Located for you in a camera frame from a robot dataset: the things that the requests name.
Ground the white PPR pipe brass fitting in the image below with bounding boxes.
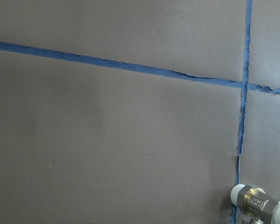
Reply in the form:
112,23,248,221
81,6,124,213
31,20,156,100
230,184,280,224

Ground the brown paper table cover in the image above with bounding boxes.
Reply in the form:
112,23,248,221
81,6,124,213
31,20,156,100
0,0,280,224

